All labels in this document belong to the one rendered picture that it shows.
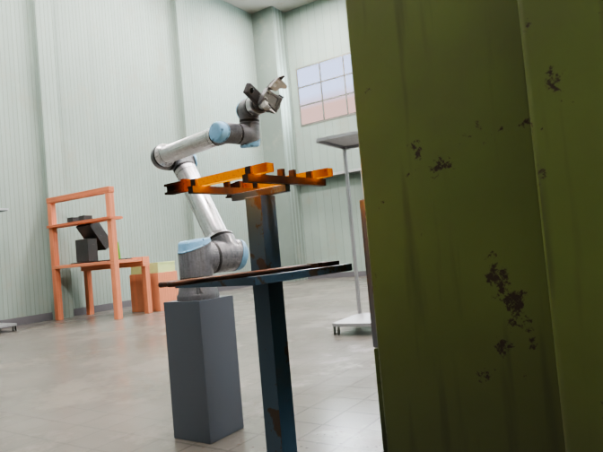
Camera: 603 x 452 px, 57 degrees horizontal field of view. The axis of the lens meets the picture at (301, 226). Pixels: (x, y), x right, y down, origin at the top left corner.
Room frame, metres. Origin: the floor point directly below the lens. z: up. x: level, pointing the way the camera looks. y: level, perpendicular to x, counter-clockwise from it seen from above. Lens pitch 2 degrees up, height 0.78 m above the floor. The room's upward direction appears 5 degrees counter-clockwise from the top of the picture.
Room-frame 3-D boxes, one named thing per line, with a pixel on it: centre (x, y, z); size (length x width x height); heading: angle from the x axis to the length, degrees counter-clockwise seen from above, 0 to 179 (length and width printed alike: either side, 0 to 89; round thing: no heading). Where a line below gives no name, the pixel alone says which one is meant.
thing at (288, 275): (1.53, 0.11, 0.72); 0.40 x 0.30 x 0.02; 141
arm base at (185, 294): (2.50, 0.49, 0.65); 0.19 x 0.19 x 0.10
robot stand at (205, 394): (2.50, 0.49, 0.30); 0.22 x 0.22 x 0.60; 56
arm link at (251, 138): (2.44, 0.20, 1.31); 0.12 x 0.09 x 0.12; 135
